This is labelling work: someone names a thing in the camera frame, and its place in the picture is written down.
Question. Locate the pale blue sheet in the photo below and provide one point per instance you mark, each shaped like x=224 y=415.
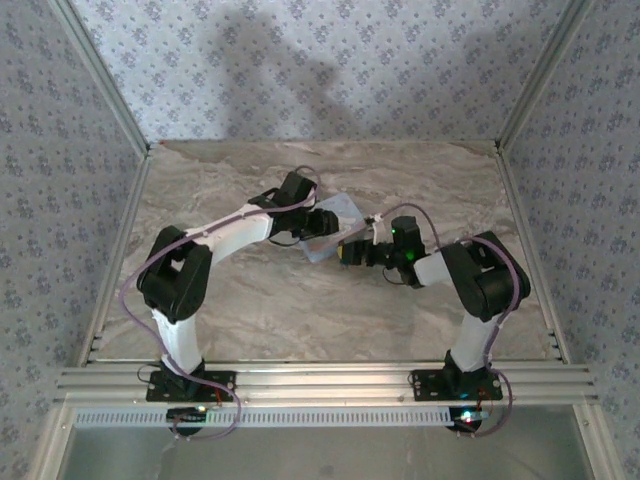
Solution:
x=345 y=207

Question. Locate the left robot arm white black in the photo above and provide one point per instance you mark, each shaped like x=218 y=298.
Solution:
x=180 y=340

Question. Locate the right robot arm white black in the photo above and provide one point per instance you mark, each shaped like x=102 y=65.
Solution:
x=475 y=345

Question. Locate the aluminium mounting rail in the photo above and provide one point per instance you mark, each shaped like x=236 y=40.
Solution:
x=325 y=382

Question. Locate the aluminium table side rail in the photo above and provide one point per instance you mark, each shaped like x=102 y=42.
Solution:
x=117 y=260
x=532 y=260

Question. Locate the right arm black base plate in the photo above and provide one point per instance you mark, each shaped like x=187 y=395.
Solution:
x=430 y=387

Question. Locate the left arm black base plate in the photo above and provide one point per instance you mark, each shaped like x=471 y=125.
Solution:
x=220 y=380

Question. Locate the aluminium frame post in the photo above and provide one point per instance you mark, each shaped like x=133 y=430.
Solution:
x=105 y=80
x=540 y=75

